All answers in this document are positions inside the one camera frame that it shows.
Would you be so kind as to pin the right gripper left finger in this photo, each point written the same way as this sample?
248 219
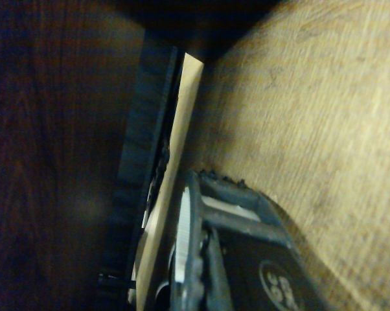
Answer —
183 236

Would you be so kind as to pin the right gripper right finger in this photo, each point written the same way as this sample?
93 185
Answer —
237 220

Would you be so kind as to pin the brown shoe rack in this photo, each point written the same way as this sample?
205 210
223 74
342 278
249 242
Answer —
52 129

